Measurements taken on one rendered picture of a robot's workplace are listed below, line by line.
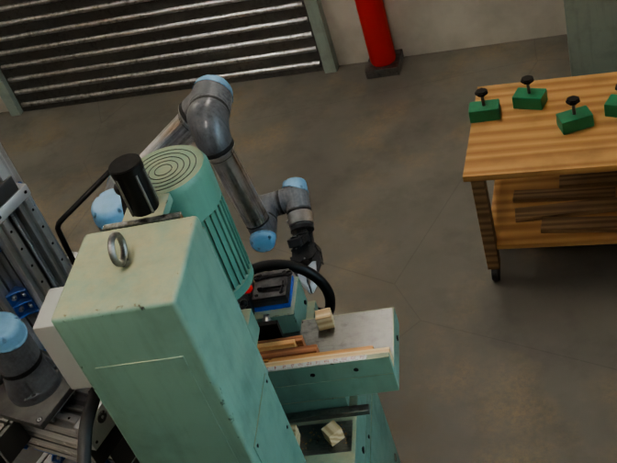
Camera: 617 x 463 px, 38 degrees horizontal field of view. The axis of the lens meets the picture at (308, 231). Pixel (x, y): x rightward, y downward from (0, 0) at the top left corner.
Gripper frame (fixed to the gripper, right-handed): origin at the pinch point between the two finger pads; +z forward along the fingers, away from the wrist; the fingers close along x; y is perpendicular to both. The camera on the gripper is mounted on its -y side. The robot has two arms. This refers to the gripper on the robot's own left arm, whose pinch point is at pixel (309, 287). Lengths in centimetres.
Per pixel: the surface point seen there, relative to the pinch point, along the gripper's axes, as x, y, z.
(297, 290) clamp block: -6.0, -36.1, 11.9
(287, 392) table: -2, -43, 38
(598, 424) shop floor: -69, 60, 46
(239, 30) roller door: 57, 163, -209
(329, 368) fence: -14, -48, 35
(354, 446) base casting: -15, -41, 52
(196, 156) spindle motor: -6, -93, -1
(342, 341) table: -15.3, -38.6, 27.4
